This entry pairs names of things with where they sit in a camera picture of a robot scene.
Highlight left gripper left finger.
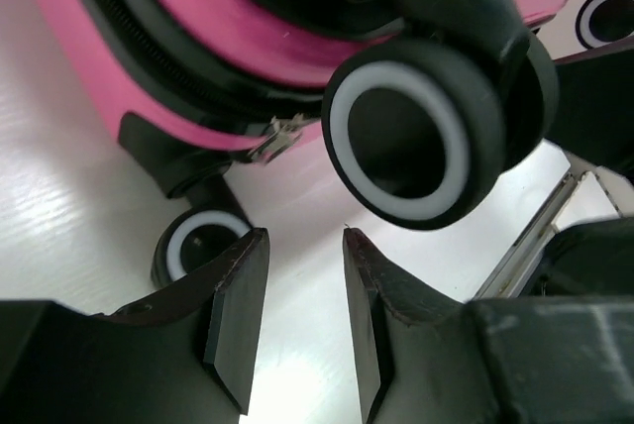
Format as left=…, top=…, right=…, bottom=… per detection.
left=1, top=229, right=270, bottom=423

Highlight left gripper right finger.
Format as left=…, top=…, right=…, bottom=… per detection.
left=343, top=228, right=633, bottom=423

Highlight pink hard-shell suitcase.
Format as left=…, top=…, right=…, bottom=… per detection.
left=19, top=0, right=634, bottom=291

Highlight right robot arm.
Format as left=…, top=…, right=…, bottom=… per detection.
left=522, top=217, right=633, bottom=296

